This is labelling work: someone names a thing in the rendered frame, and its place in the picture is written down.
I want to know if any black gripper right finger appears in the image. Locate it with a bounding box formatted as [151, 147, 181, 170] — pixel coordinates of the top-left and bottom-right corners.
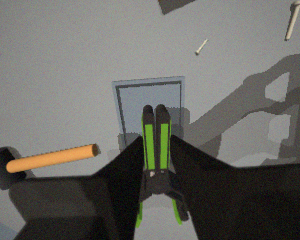
[170, 135, 300, 240]

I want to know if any mallet with wooden handle and black head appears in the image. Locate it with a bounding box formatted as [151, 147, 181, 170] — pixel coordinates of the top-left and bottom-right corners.
[0, 144, 98, 190]

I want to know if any black and green spring clamp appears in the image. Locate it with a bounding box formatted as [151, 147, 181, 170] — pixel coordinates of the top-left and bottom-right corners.
[135, 104, 189, 228]

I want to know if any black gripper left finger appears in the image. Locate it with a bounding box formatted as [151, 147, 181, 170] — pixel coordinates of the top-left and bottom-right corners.
[8, 136, 144, 240]

